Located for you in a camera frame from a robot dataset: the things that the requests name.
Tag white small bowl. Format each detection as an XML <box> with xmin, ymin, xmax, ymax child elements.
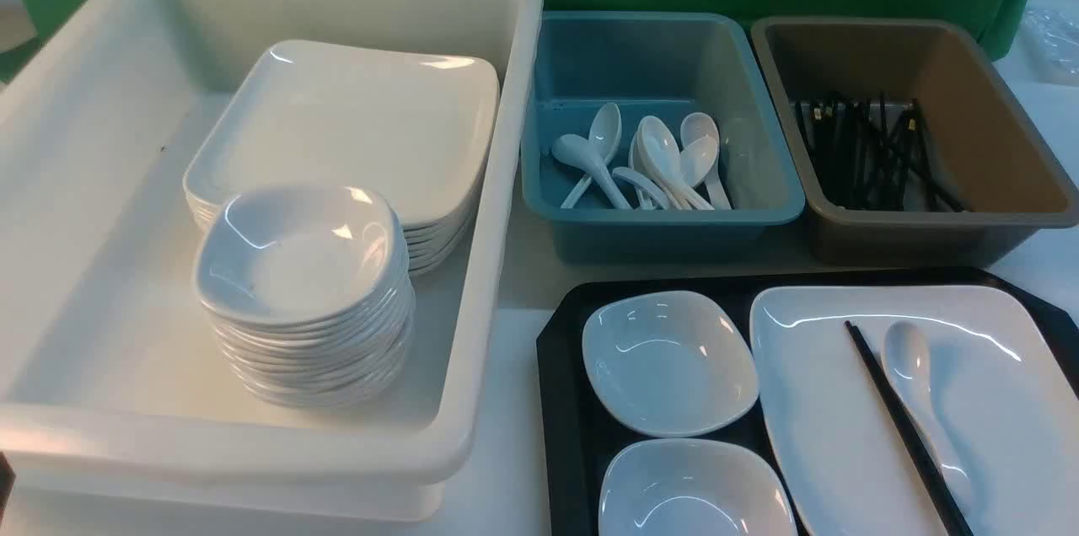
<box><xmin>597</xmin><ymin>437</ymin><xmax>797</xmax><ymax>535</ymax></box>
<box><xmin>581</xmin><ymin>290</ymin><xmax>760</xmax><ymax>437</ymax></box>

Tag white soup spoon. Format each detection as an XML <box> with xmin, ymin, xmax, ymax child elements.
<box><xmin>880</xmin><ymin>321</ymin><xmax>976</xmax><ymax>513</ymax></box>

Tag black chopsticks pair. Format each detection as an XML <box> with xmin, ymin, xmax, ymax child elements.
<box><xmin>844</xmin><ymin>320</ymin><xmax>974</xmax><ymax>535</ymax></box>

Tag large white rice plate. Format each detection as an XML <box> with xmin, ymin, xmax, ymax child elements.
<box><xmin>750</xmin><ymin>286</ymin><xmax>1078</xmax><ymax>535</ymax></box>

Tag white spoon leftmost in bin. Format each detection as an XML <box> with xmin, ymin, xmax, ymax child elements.
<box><xmin>552</xmin><ymin>132</ymin><xmax>631</xmax><ymax>210</ymax></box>

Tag stack of white rectangular plates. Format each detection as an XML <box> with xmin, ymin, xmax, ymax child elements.
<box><xmin>182</xmin><ymin>40</ymin><xmax>501</xmax><ymax>276</ymax></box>

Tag white spoon right in bin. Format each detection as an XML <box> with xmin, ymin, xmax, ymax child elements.
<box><xmin>679</xmin><ymin>112</ymin><xmax>732</xmax><ymax>210</ymax></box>

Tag blue plastic bin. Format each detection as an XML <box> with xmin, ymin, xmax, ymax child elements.
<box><xmin>520</xmin><ymin>11</ymin><xmax>805</xmax><ymax>265</ymax></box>

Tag stack of white small bowls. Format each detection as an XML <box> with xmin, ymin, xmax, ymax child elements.
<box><xmin>192</xmin><ymin>184</ymin><xmax>416</xmax><ymax>409</ymax></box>

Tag pile of black chopsticks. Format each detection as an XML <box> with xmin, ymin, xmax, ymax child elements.
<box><xmin>791</xmin><ymin>91</ymin><xmax>969</xmax><ymax>212</ymax></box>

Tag brown plastic bin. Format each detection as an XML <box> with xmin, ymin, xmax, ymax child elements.
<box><xmin>750</xmin><ymin>15</ymin><xmax>1076</xmax><ymax>266</ymax></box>

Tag large white plastic tub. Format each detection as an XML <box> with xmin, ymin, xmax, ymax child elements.
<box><xmin>3</xmin><ymin>0</ymin><xmax>544</xmax><ymax>523</ymax></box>

